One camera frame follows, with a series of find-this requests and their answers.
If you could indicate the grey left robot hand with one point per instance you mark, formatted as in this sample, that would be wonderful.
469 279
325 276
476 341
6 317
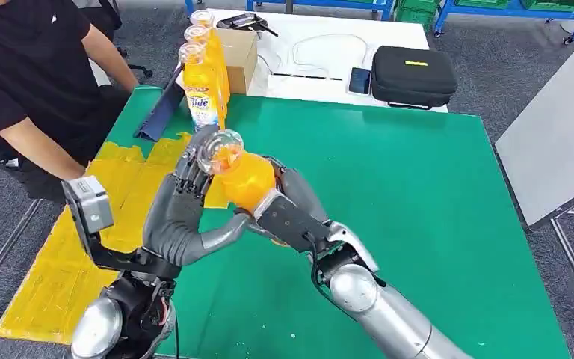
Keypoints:
173 228

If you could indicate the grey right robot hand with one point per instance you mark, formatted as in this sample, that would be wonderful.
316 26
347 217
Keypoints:
297 218

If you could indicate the orange drink bottle clear cap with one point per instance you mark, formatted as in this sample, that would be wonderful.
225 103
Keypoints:
247 183
203 19
200 84
197 33

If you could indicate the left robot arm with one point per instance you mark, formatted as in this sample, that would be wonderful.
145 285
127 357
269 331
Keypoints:
94 327

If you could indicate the green table mat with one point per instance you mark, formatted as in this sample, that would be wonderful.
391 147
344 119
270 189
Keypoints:
391 173

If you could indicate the dark blue folder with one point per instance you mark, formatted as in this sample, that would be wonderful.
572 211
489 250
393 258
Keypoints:
160 114

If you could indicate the yellow sheet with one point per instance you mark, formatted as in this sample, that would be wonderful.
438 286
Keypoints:
44 287

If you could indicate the dark smartphone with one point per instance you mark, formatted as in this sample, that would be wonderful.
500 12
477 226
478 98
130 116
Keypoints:
360 80

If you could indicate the brown cardboard box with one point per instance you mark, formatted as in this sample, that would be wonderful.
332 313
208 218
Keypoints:
242 59

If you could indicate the black carrying case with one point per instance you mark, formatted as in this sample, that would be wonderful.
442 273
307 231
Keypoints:
411 79

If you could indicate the black handheld device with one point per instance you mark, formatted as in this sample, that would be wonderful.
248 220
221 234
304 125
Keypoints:
242 22

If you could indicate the black office chair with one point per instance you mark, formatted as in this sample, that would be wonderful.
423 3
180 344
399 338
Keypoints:
111 15

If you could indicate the person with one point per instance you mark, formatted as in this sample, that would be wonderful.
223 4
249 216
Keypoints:
19 49

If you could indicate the green plastic crate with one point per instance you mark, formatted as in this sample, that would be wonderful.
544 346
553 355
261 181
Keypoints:
549 4
480 2
416 12

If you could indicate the white side table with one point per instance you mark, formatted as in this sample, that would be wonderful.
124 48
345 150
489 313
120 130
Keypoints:
559 138

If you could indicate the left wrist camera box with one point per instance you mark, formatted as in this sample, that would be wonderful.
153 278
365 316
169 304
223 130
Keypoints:
91 208

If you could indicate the blue metal cart frame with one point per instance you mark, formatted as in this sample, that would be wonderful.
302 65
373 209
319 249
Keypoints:
515 9
189 5
336 4

